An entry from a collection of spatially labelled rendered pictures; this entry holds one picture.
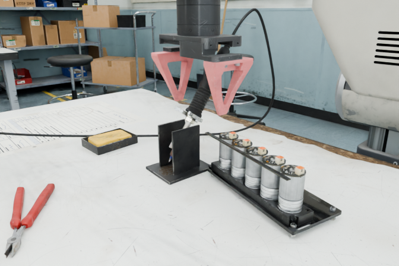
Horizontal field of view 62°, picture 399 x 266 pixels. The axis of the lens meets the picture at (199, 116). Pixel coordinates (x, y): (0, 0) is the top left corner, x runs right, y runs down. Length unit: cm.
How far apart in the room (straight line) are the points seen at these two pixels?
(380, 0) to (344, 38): 9
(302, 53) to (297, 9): 40
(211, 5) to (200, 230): 26
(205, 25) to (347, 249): 29
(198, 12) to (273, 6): 312
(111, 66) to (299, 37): 196
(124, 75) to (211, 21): 331
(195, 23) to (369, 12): 40
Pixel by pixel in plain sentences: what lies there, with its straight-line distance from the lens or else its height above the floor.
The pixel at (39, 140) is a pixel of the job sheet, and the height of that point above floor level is 75.
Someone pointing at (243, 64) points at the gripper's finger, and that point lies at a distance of 42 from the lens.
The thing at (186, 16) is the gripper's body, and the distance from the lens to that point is 43.
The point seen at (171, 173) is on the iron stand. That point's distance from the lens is 46.
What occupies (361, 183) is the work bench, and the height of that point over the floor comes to 75.
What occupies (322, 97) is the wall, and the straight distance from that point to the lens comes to 329.
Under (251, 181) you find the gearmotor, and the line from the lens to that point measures 39.
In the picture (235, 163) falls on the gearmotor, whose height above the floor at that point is 79.
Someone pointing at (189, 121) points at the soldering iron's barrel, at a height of 82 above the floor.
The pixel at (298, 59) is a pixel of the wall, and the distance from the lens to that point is 337.
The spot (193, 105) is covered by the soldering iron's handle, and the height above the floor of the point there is 84.
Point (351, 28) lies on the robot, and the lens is 74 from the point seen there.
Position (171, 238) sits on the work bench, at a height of 75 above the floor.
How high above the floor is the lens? 96
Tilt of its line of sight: 17 degrees down
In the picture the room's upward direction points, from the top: straight up
